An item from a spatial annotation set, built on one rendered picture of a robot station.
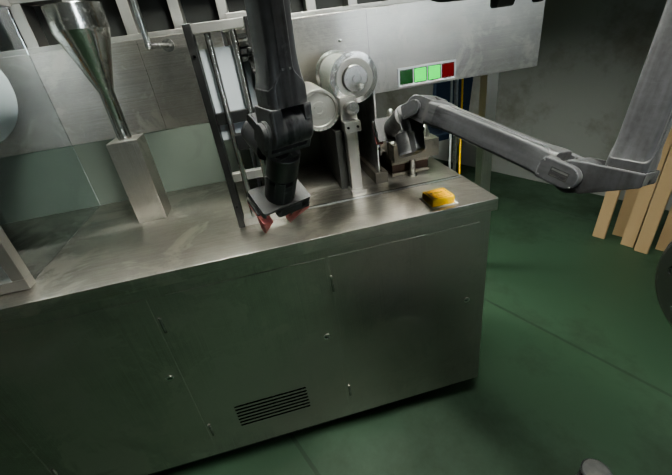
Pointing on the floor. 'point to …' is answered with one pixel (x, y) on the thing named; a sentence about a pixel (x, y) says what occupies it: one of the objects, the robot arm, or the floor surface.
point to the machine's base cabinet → (242, 354)
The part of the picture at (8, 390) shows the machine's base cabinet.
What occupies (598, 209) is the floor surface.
